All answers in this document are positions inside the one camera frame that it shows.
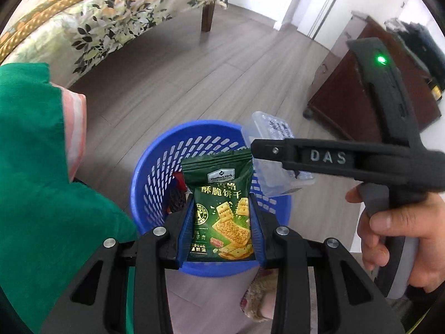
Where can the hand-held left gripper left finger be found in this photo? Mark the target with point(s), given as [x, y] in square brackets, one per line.
[184, 236]

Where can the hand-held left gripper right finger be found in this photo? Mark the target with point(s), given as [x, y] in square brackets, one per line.
[259, 236]

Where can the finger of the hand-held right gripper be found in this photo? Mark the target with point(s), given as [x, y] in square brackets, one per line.
[313, 156]

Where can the clear plastic box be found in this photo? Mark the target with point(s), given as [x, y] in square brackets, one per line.
[267, 125]

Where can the gold foil wrappers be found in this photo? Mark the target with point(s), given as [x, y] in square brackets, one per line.
[222, 195]

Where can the twisted red wrapper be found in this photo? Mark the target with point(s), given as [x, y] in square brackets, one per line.
[179, 179]

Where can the blue plastic basket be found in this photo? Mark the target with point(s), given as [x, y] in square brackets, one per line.
[153, 181]

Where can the person's right hand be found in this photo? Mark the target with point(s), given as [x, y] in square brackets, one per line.
[431, 236]

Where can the dark wooden cabinet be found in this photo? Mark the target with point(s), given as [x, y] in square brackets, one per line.
[344, 94]

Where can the dark bottle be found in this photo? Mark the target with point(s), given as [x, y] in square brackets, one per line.
[435, 89]

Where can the fuzzy brown slipper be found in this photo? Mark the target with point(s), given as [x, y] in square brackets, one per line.
[257, 295]

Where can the dark clothes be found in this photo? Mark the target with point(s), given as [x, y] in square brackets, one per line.
[417, 41]

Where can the pink striped cloth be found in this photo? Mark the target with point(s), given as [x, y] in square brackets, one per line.
[76, 128]

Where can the green tablecloth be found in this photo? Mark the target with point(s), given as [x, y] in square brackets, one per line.
[34, 181]

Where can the floral covered bed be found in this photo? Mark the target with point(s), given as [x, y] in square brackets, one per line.
[114, 17]

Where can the bed with yellow blanket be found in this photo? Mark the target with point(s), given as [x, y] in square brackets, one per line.
[41, 12]

